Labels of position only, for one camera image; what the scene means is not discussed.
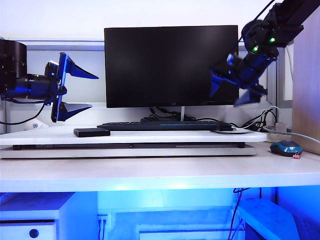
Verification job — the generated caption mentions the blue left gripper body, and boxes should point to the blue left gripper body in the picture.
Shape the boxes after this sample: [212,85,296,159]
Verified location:
[48,51,69,124]

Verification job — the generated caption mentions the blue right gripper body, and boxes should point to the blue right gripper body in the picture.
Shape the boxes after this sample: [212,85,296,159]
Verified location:
[209,52,268,96]

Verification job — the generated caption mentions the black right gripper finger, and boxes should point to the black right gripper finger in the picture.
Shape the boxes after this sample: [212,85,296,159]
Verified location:
[209,74,226,98]
[234,88,261,107]

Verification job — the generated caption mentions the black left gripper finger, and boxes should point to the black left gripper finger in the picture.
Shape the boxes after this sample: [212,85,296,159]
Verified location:
[59,101,94,122]
[65,55,100,81]

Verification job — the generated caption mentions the black portable hard drive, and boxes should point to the black portable hard drive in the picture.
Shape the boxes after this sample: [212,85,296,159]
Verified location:
[73,127,111,138]

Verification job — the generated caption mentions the black data cable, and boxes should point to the black data cable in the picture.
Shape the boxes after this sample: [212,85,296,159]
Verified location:
[209,122,253,135]

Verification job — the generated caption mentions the white paper cup blue logo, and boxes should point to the white paper cup blue logo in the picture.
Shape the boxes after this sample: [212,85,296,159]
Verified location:
[29,119,51,131]

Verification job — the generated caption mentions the white power strip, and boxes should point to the white power strip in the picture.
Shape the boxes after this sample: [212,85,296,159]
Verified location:
[262,129,293,142]

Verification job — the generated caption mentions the black computer monitor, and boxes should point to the black computer monitor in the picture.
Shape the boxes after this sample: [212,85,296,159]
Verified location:
[104,24,240,109]

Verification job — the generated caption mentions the light wooden cabinet panel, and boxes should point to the light wooden cabinet panel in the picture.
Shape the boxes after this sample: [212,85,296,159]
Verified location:
[291,9,320,156]

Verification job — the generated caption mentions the blue and black mouse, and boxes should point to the blue and black mouse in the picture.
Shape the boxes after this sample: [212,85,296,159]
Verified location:
[269,140,303,158]

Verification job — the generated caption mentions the grey desk riser base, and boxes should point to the grey desk riser base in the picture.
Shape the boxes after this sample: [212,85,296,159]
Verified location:
[0,143,257,160]

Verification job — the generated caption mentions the black keyboard with blue stripe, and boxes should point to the black keyboard with blue stripe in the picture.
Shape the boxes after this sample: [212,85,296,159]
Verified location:
[96,120,233,132]

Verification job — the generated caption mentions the white desk riser board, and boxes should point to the white desk riser board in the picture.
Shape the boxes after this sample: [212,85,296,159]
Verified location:
[0,126,268,147]

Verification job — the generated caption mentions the white drawer cabinet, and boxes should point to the white drawer cabinet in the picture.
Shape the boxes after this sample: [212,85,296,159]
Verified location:
[0,192,76,240]

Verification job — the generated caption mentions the white computer tower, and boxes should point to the white computer tower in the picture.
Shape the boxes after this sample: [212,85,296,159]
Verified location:
[237,198,300,240]

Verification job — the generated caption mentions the grey desk partition frame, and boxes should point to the grey desk partition frame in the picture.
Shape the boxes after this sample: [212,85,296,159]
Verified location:
[0,37,293,111]

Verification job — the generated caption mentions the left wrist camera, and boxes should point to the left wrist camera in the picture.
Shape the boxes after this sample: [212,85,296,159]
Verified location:
[44,60,60,78]

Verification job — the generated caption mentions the black cable bundle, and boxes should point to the black cable bundle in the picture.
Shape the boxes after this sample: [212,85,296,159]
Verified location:
[241,109,277,131]

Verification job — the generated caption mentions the white charger cable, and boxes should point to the white charger cable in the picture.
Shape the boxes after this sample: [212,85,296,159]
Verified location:
[264,106,280,123]

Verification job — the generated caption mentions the white cable on partition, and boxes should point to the white cable on partition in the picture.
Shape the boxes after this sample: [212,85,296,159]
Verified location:
[284,46,294,101]

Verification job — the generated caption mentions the black monitor cables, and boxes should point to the black monitor cables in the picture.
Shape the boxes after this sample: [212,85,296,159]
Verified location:
[149,106,182,120]

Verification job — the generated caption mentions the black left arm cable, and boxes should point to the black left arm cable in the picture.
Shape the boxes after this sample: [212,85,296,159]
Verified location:
[0,99,47,126]

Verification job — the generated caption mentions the thick grey cable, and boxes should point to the thick grey cable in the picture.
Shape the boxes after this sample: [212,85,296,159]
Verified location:
[262,126,320,146]

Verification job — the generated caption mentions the dark cable under desk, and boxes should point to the dark cable under desk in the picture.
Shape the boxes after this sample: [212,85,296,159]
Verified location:
[227,187,251,240]

